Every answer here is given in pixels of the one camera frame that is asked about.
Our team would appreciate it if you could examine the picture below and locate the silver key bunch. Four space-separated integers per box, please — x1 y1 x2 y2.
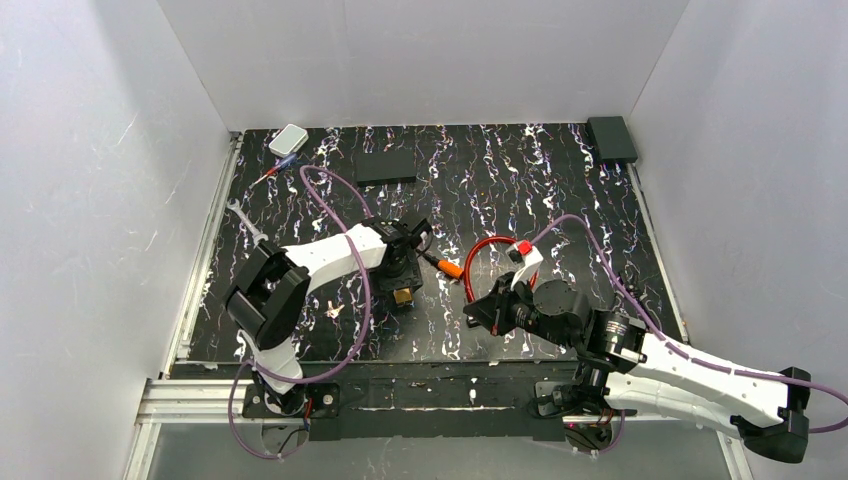
325 301 345 319

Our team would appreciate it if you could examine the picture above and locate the brass padlock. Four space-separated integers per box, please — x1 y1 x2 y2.
392 287 414 307

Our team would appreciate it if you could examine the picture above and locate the black base frame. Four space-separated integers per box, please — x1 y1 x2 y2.
137 360 615 441

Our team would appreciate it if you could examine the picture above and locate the black flat box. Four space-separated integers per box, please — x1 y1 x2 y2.
354 150 417 187

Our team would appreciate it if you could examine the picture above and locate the small red blue screwdriver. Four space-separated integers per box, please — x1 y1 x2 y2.
249 153 298 189

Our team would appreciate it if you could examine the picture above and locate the silver wrench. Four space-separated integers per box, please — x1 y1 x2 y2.
226 199 269 246

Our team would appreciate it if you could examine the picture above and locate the white rectangular box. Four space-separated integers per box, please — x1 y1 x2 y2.
268 124 309 157

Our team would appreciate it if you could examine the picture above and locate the black corner box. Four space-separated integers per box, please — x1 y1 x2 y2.
587 116 638 165

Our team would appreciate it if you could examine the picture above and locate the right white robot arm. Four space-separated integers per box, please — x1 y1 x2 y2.
463 274 810 464

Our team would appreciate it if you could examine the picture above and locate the red cable lock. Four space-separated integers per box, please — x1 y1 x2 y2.
462 235 539 336

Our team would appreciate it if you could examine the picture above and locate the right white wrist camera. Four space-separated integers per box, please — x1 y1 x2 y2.
507 240 543 289

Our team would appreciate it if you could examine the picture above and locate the orange handled screwdriver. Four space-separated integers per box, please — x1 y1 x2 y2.
419 251 464 280

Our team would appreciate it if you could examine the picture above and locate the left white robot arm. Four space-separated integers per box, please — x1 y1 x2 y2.
224 213 433 416

